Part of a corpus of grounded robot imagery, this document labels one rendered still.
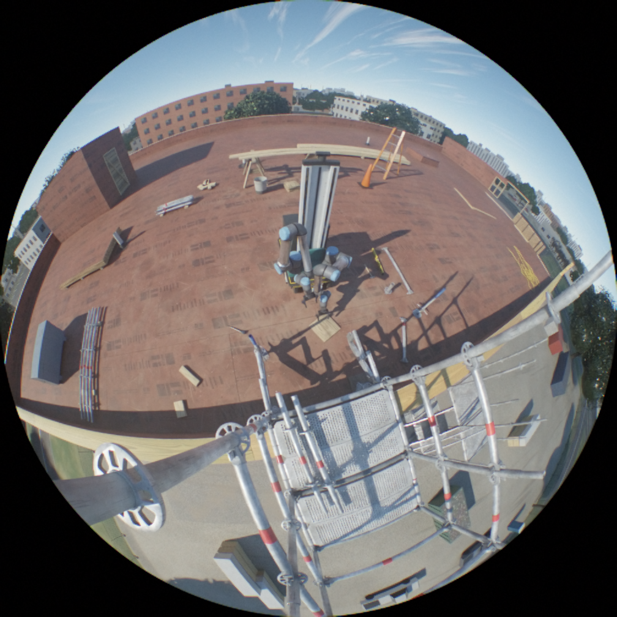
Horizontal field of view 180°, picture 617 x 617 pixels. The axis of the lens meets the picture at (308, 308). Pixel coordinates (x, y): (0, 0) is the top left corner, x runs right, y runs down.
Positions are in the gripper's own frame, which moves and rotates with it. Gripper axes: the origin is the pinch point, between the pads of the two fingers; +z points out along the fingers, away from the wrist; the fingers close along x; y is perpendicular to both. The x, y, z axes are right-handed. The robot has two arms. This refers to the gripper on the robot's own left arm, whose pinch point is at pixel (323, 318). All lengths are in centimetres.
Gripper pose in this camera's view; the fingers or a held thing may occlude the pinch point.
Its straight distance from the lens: 253.8
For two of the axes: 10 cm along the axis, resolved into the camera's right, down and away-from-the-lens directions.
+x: 9.6, -2.0, 1.9
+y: 2.7, 5.9, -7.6
